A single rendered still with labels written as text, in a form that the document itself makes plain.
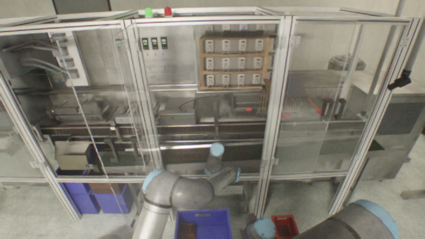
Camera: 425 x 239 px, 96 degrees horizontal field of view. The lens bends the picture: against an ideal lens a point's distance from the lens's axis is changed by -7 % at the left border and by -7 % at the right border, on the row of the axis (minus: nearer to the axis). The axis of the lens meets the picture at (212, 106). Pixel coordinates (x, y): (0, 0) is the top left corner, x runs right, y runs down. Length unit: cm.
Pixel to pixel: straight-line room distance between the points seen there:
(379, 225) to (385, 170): 224
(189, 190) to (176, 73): 122
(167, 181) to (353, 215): 60
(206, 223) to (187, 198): 107
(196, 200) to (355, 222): 51
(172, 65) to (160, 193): 121
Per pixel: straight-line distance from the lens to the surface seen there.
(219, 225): 193
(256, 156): 178
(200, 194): 85
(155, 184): 88
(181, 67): 183
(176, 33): 176
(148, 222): 90
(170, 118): 160
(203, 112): 192
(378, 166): 275
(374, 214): 63
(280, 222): 224
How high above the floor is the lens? 189
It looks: 29 degrees down
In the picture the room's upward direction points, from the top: 1 degrees counter-clockwise
